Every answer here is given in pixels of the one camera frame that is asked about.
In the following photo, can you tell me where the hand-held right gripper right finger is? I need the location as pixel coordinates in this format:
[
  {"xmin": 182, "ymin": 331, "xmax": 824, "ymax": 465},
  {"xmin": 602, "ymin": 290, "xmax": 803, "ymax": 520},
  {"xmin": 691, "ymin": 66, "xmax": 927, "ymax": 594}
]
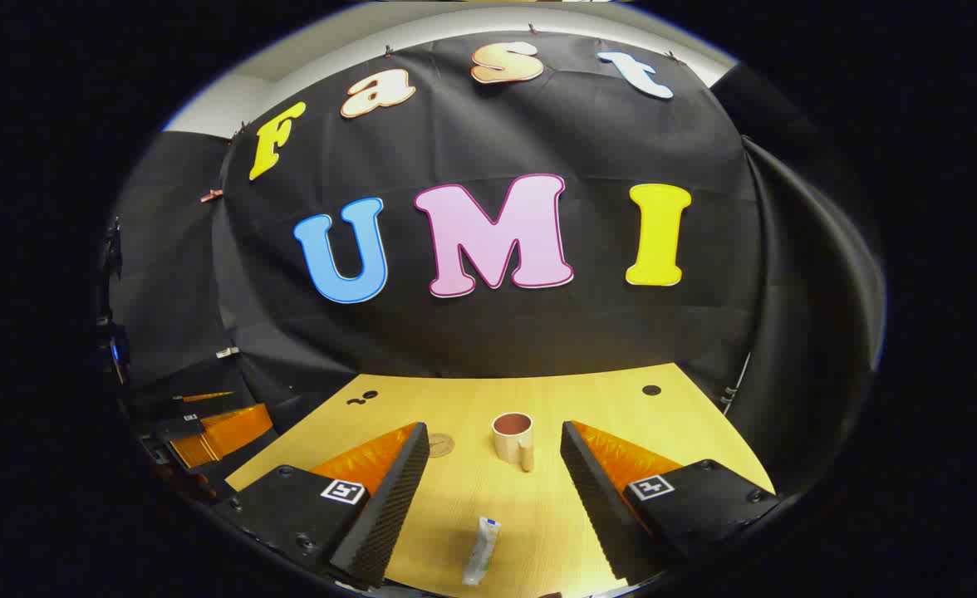
[{"xmin": 560, "ymin": 420, "xmax": 782, "ymax": 582}]

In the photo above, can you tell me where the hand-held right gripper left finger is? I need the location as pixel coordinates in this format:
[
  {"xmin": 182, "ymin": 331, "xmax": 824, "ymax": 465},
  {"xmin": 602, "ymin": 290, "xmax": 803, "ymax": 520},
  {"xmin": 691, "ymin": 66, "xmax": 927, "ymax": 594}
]
[{"xmin": 210, "ymin": 422, "xmax": 431, "ymax": 591}]

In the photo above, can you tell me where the beige cup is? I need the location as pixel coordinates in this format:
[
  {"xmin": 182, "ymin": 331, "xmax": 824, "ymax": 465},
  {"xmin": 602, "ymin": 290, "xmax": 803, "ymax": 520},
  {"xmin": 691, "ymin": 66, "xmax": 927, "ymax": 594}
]
[{"xmin": 491, "ymin": 412, "xmax": 536, "ymax": 473}]

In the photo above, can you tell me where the white toothpaste tube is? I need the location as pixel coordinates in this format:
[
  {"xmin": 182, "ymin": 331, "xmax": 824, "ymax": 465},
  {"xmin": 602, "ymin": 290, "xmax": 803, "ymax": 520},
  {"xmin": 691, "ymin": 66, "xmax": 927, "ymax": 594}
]
[{"xmin": 462, "ymin": 516, "xmax": 503, "ymax": 587}]

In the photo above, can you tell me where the wooden desktop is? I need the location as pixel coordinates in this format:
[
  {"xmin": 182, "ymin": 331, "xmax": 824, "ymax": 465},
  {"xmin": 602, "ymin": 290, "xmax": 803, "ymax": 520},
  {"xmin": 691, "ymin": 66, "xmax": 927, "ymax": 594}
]
[{"xmin": 224, "ymin": 363, "xmax": 776, "ymax": 598}]

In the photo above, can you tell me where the dark equipment with blue light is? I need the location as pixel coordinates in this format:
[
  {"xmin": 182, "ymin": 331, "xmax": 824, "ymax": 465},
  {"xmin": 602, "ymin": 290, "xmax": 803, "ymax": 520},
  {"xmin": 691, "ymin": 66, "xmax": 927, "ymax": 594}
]
[{"xmin": 96, "ymin": 214, "xmax": 132, "ymax": 387}]

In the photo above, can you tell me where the black backdrop cloth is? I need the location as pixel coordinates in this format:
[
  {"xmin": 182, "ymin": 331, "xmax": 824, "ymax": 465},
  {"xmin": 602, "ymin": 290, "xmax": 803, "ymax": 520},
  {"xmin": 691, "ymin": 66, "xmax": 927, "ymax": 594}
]
[{"xmin": 98, "ymin": 33, "xmax": 888, "ymax": 499}]

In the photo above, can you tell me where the white strip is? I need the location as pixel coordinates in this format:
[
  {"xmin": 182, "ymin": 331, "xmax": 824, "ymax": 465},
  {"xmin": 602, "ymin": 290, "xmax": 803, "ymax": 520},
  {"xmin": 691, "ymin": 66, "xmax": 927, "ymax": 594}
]
[{"xmin": 719, "ymin": 352, "xmax": 754, "ymax": 409}]

